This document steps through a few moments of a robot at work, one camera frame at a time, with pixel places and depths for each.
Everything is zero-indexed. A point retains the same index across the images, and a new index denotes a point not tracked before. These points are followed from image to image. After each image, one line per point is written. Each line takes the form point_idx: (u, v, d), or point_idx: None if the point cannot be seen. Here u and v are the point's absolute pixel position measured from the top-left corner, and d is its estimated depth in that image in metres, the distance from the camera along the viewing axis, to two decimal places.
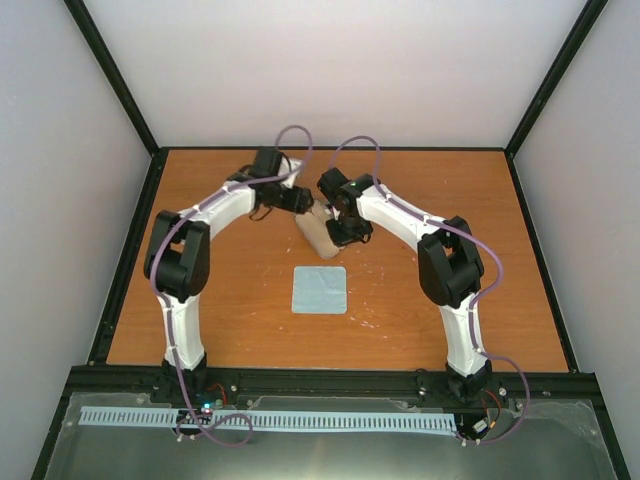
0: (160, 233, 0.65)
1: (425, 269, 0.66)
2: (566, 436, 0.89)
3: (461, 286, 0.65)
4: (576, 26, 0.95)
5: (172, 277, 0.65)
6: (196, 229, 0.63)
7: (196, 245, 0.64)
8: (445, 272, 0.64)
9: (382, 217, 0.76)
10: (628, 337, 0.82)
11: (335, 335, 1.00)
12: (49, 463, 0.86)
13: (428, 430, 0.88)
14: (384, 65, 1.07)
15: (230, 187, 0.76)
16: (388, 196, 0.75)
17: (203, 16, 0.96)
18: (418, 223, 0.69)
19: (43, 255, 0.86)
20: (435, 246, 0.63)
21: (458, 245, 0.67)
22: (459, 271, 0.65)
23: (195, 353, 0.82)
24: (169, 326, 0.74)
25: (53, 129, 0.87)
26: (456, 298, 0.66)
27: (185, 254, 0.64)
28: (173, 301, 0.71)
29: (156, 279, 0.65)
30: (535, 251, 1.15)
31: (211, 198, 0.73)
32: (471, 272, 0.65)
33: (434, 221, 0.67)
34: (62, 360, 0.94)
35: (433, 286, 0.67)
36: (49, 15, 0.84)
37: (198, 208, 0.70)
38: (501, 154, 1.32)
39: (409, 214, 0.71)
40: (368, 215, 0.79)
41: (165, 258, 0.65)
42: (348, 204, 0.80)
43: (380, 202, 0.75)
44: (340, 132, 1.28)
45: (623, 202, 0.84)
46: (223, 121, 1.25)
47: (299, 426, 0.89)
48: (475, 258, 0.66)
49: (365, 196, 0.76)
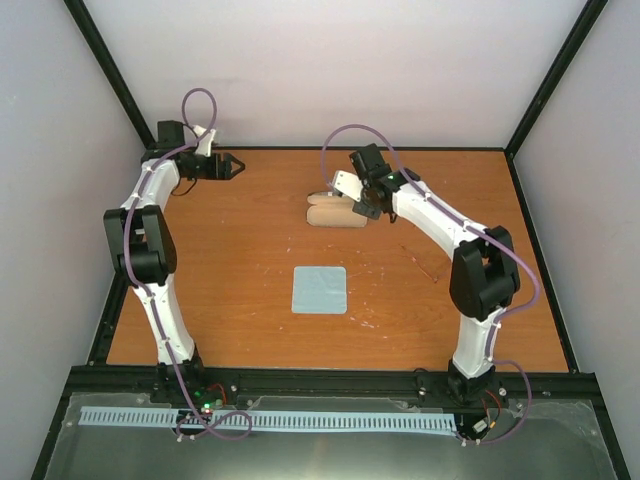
0: (116, 231, 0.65)
1: (458, 276, 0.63)
2: (566, 436, 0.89)
3: (492, 297, 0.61)
4: (577, 26, 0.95)
5: (147, 264, 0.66)
6: (150, 212, 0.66)
7: (157, 225, 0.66)
8: (479, 283, 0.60)
9: (418, 215, 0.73)
10: (628, 337, 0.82)
11: (335, 335, 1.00)
12: (49, 463, 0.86)
13: (428, 430, 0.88)
14: (384, 65, 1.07)
15: (152, 168, 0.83)
16: (426, 194, 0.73)
17: (203, 15, 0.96)
18: (457, 228, 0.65)
19: (43, 255, 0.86)
20: (472, 255, 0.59)
21: (497, 256, 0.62)
22: (493, 283, 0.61)
23: (188, 343, 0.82)
24: (156, 317, 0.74)
25: (52, 129, 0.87)
26: (485, 309, 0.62)
27: (150, 240, 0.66)
28: (154, 289, 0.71)
29: (133, 272, 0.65)
30: (535, 251, 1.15)
31: (145, 183, 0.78)
32: (506, 286, 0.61)
33: (473, 228, 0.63)
34: (62, 360, 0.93)
35: (464, 295, 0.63)
36: (49, 15, 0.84)
37: (138, 195, 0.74)
38: (501, 154, 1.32)
39: (447, 218, 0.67)
40: (403, 211, 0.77)
41: (132, 251, 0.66)
42: (384, 196, 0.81)
43: (417, 200, 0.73)
44: (340, 132, 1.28)
45: (623, 202, 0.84)
46: (223, 121, 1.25)
47: (300, 426, 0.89)
48: (512, 272, 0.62)
49: (402, 192, 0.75)
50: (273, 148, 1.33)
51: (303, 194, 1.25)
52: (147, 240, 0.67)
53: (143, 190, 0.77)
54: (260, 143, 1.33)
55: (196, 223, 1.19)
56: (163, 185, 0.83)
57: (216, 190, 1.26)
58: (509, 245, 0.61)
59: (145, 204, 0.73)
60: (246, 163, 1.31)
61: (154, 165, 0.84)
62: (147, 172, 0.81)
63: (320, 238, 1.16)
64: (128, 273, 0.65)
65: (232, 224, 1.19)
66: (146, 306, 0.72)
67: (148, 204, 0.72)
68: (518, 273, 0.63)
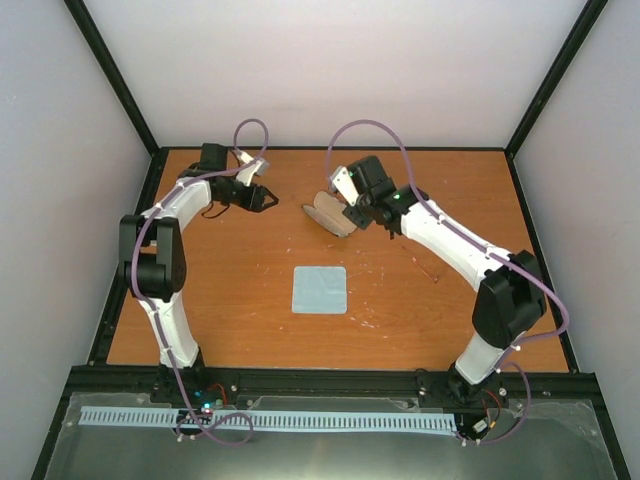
0: (129, 238, 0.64)
1: (482, 306, 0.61)
2: (567, 436, 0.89)
3: (520, 325, 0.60)
4: (578, 25, 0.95)
5: (153, 278, 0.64)
6: (165, 225, 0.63)
7: (169, 241, 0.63)
8: (509, 316, 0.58)
9: (432, 239, 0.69)
10: (629, 336, 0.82)
11: (335, 335, 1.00)
12: (49, 463, 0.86)
13: (428, 430, 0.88)
14: (386, 65, 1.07)
15: (185, 183, 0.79)
16: (441, 217, 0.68)
17: (202, 16, 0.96)
18: (480, 254, 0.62)
19: (42, 256, 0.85)
20: (502, 285, 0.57)
21: (523, 282, 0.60)
22: (524, 314, 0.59)
23: (191, 350, 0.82)
24: (158, 326, 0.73)
25: (52, 129, 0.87)
26: (511, 336, 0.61)
27: (160, 251, 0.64)
28: (158, 303, 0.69)
29: (137, 284, 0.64)
30: (536, 251, 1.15)
31: (174, 195, 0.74)
32: (535, 313, 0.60)
33: (498, 256, 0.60)
34: (62, 361, 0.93)
35: (490, 323, 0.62)
36: (49, 16, 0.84)
37: (162, 205, 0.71)
38: (501, 154, 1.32)
39: (467, 243, 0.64)
40: (411, 232, 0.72)
41: (141, 260, 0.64)
42: (389, 218, 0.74)
43: (431, 223, 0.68)
44: (340, 132, 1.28)
45: (624, 201, 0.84)
46: (223, 122, 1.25)
47: (299, 426, 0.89)
48: (540, 298, 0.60)
49: (413, 216, 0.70)
50: (272, 148, 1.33)
51: (303, 194, 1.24)
52: (157, 252, 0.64)
53: (167, 203, 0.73)
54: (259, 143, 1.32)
55: (196, 223, 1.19)
56: (192, 203, 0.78)
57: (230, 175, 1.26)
58: (535, 270, 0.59)
59: (167, 215, 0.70)
60: None
61: (188, 181, 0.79)
62: (178, 187, 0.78)
63: (320, 238, 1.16)
64: (131, 285, 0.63)
65: (232, 224, 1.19)
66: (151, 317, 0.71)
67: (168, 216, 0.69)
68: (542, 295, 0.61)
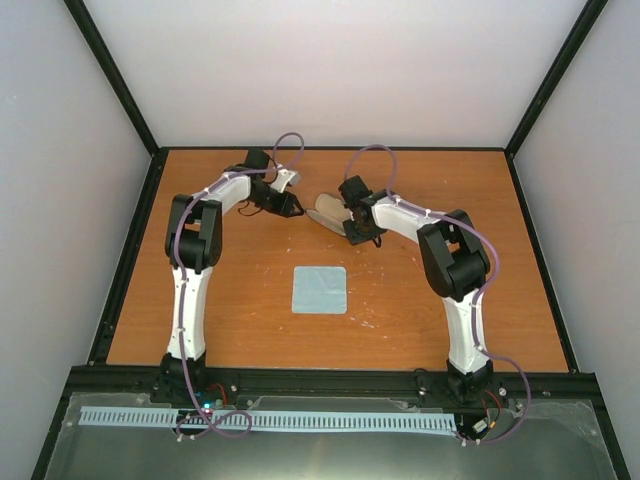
0: (179, 213, 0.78)
1: (429, 262, 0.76)
2: (567, 436, 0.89)
3: (462, 276, 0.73)
4: (578, 25, 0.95)
5: (192, 250, 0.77)
6: (210, 208, 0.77)
7: (212, 220, 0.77)
8: (447, 264, 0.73)
9: (393, 220, 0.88)
10: (628, 336, 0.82)
11: (335, 335, 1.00)
12: (49, 463, 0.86)
13: (427, 430, 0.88)
14: (385, 64, 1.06)
15: (230, 176, 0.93)
16: (398, 201, 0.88)
17: (202, 15, 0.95)
18: (421, 217, 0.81)
19: (42, 255, 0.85)
20: (433, 236, 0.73)
21: (461, 237, 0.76)
22: (463, 265, 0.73)
23: (199, 344, 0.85)
24: (181, 302, 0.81)
25: (51, 129, 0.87)
26: (458, 288, 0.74)
27: (202, 229, 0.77)
28: (189, 275, 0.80)
29: (178, 252, 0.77)
30: (536, 251, 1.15)
31: (219, 184, 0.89)
32: (474, 265, 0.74)
33: (434, 215, 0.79)
34: (62, 361, 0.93)
35: (438, 278, 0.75)
36: (48, 15, 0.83)
37: (209, 191, 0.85)
38: (501, 154, 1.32)
39: (413, 212, 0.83)
40: (381, 222, 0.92)
41: (183, 235, 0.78)
42: (365, 215, 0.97)
43: (390, 207, 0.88)
44: (341, 132, 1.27)
45: (624, 201, 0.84)
46: (223, 122, 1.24)
47: (299, 426, 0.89)
48: (478, 250, 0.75)
49: (379, 204, 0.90)
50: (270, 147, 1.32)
51: (303, 195, 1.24)
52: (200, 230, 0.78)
53: (214, 188, 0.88)
54: (258, 143, 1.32)
55: None
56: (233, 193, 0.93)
57: (208, 177, 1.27)
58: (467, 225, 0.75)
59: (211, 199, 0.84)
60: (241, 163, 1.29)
61: (233, 174, 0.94)
62: (224, 177, 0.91)
63: (320, 238, 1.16)
64: (171, 254, 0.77)
65: (232, 224, 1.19)
66: (177, 290, 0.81)
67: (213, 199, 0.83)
68: (483, 250, 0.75)
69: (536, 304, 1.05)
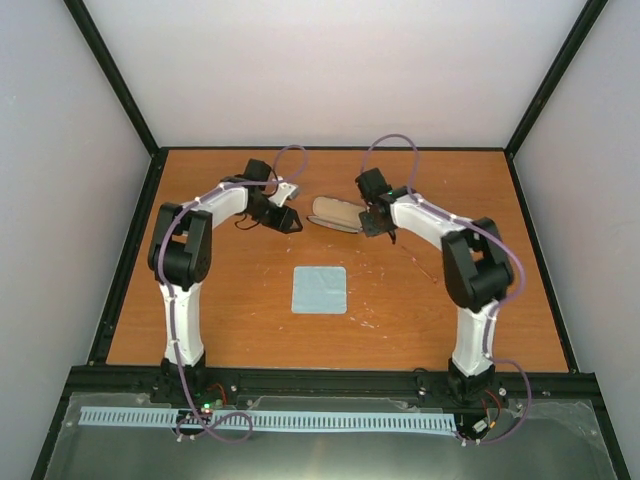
0: (166, 223, 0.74)
1: (449, 269, 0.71)
2: (567, 436, 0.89)
3: (483, 287, 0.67)
4: (578, 25, 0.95)
5: (177, 265, 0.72)
6: (198, 218, 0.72)
7: (199, 232, 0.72)
8: (469, 273, 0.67)
9: (414, 221, 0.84)
10: (628, 336, 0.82)
11: (335, 336, 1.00)
12: (49, 463, 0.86)
13: (427, 430, 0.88)
14: (384, 64, 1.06)
15: (225, 186, 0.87)
16: (420, 202, 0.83)
17: (201, 16, 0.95)
18: (446, 221, 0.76)
19: (42, 255, 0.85)
20: (458, 243, 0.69)
21: (486, 246, 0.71)
22: (487, 275, 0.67)
23: (196, 349, 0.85)
24: (172, 316, 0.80)
25: (51, 129, 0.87)
26: (479, 299, 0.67)
27: (190, 242, 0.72)
28: (176, 292, 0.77)
29: (162, 266, 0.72)
30: (536, 251, 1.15)
31: (214, 193, 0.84)
32: (497, 275, 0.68)
33: (460, 221, 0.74)
34: (62, 361, 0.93)
35: (458, 286, 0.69)
36: (47, 15, 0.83)
37: (199, 199, 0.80)
38: (501, 154, 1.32)
39: (437, 215, 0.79)
40: (400, 219, 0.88)
41: (170, 247, 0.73)
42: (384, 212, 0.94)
43: (413, 207, 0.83)
44: (340, 133, 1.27)
45: (624, 201, 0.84)
46: (223, 121, 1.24)
47: (299, 426, 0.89)
48: (503, 261, 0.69)
49: (399, 203, 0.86)
50: (269, 147, 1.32)
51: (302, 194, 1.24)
52: (187, 242, 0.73)
53: (206, 198, 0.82)
54: (257, 143, 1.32)
55: None
56: (230, 204, 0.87)
57: (207, 176, 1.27)
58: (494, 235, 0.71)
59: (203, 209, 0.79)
60: (242, 163, 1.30)
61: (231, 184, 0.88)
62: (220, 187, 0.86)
63: (320, 238, 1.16)
64: (156, 267, 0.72)
65: (231, 224, 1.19)
66: (167, 304, 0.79)
67: (204, 208, 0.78)
68: (509, 262, 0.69)
69: (537, 304, 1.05)
